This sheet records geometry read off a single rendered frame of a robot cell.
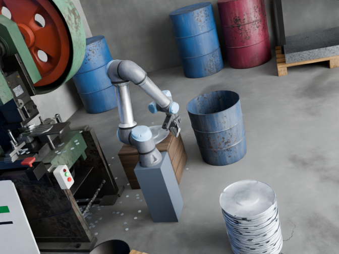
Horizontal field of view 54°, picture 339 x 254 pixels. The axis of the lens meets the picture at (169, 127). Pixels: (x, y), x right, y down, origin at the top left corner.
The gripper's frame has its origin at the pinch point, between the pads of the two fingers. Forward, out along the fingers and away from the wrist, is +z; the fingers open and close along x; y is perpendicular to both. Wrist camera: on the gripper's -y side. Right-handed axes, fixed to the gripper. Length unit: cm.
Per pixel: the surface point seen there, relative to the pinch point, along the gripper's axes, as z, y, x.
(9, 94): -70, -72, 52
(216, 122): -1.4, 20.3, -24.0
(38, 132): -40, -64, 56
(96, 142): -12, -33, 47
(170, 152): 10.0, -6.8, 3.9
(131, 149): 4.0, -15.9, 32.3
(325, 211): 39, -10, -101
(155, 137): 1.0, -1.6, 17.8
